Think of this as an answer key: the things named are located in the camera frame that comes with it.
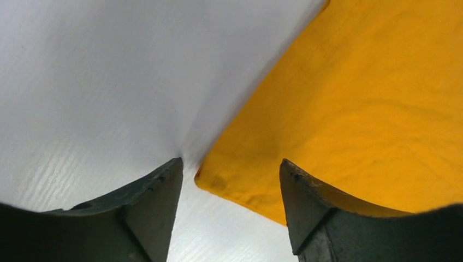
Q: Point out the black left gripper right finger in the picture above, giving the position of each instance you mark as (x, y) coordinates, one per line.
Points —
(328, 224)

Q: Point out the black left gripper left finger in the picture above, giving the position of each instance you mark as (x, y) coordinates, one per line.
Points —
(131, 223)

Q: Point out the orange t-shirt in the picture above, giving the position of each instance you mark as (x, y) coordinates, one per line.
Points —
(368, 98)

